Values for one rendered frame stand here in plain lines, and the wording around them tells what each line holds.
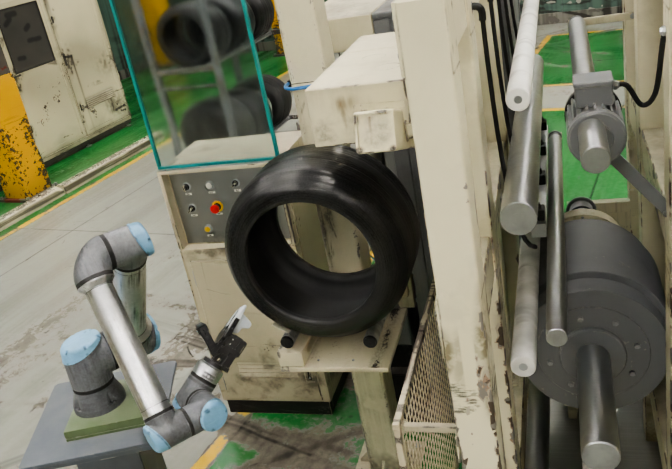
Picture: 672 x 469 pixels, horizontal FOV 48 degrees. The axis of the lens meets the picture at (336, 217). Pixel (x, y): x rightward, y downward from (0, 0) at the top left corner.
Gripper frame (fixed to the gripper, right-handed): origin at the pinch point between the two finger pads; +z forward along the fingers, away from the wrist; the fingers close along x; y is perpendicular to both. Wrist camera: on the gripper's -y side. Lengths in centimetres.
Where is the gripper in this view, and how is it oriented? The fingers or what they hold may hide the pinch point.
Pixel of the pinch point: (241, 307)
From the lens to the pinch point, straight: 244.5
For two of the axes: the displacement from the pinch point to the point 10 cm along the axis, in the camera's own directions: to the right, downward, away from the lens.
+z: 5.2, -8.3, 1.9
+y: 7.9, 5.6, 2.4
